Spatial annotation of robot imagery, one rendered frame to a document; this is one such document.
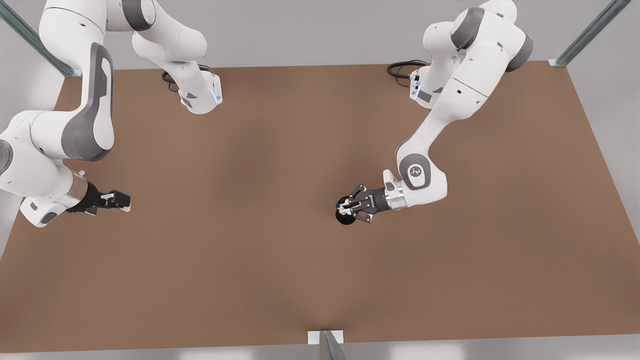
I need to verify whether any black cable loop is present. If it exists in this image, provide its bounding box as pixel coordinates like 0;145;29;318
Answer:
161;64;212;94
386;59;429;89

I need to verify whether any silver frame post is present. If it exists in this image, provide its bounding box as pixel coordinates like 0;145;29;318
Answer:
0;0;82;79
307;329;347;360
548;0;632;68

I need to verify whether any small black round object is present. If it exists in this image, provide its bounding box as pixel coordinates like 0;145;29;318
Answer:
334;198;357;226

